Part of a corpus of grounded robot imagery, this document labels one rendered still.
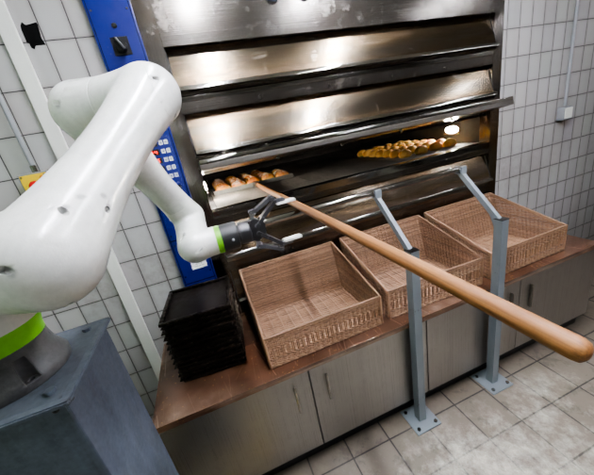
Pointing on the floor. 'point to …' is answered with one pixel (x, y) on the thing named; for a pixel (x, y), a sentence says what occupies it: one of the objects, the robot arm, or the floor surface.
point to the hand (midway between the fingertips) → (294, 218)
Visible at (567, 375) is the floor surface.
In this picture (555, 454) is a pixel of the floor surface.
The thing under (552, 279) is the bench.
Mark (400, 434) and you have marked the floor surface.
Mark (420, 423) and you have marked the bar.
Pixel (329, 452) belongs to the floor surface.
